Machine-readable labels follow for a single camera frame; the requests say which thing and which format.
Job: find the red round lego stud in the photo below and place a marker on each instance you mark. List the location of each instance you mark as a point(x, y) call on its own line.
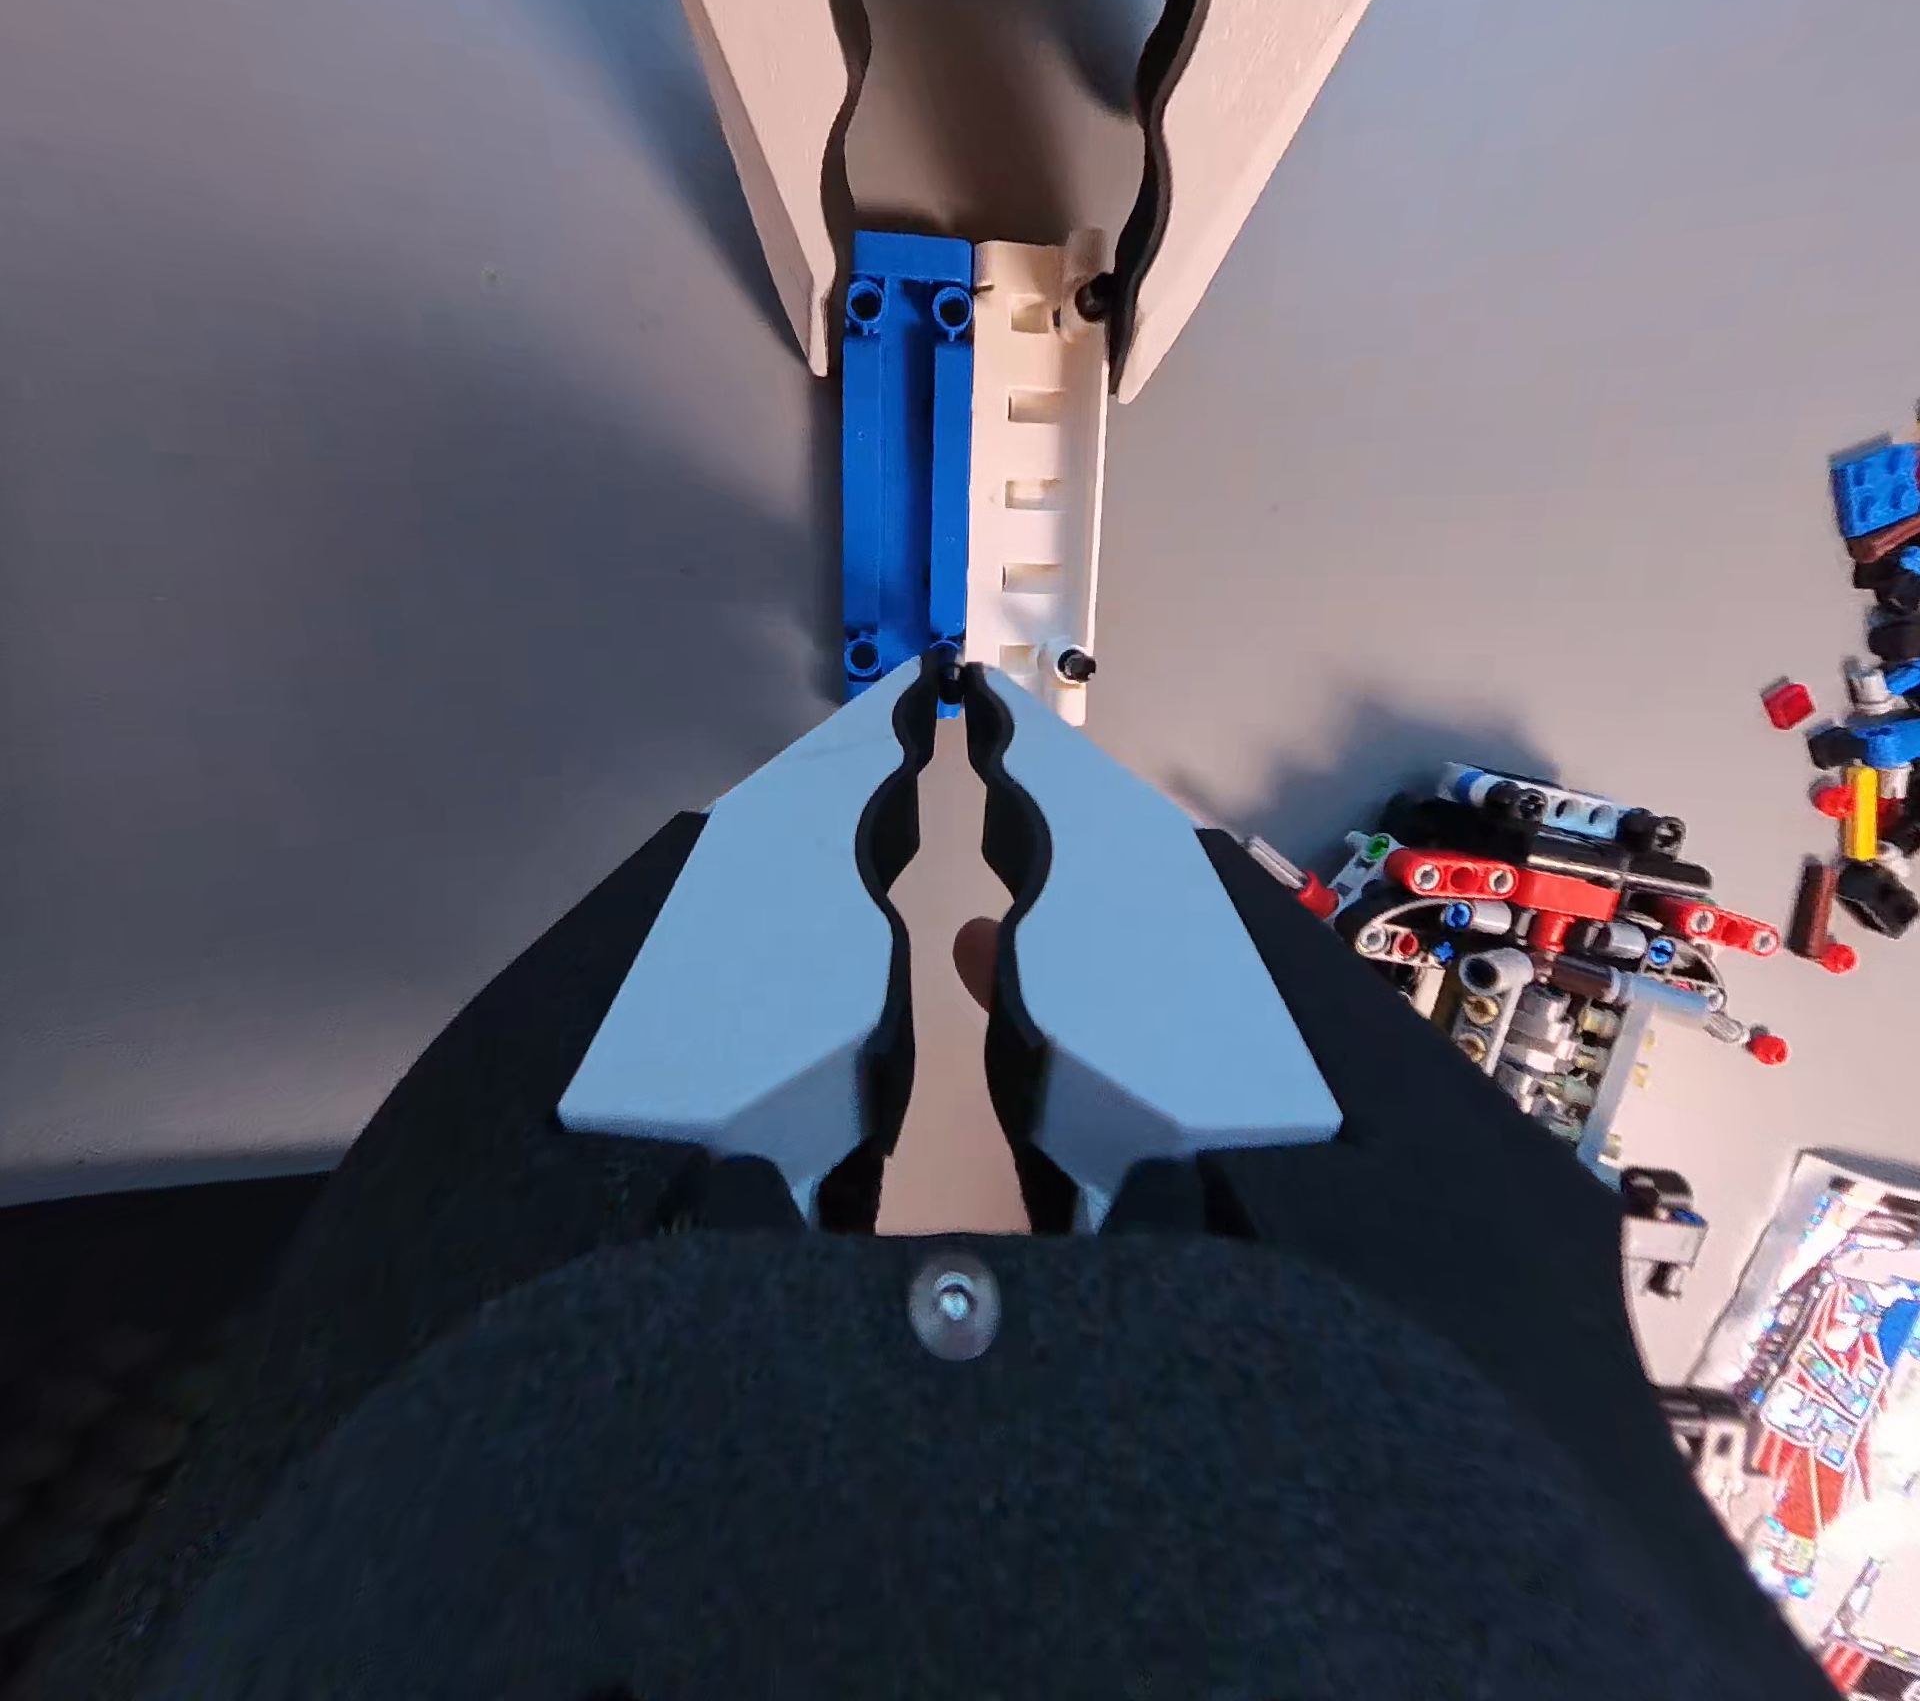
point(1766, 1048)

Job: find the blue lego panel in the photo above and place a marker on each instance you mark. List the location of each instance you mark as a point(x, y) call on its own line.
point(901, 457)

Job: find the pile of mixed lego pieces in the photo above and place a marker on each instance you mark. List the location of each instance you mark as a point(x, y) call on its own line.
point(1883, 743)

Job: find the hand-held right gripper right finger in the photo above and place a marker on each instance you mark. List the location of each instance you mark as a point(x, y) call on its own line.
point(1171, 982)

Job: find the holographic sticker sheet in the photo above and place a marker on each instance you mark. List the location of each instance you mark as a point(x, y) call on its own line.
point(1831, 1401)

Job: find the white lego panel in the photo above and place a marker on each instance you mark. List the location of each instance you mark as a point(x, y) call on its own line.
point(1036, 457)

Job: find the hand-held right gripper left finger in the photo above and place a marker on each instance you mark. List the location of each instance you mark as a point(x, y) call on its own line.
point(737, 982)

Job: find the black textured pad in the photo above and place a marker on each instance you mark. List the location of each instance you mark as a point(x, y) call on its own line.
point(90, 1432)

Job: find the partly built lego truck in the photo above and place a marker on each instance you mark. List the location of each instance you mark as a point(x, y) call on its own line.
point(1532, 891)

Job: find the person's right hand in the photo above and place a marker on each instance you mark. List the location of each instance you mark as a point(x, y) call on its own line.
point(978, 958)

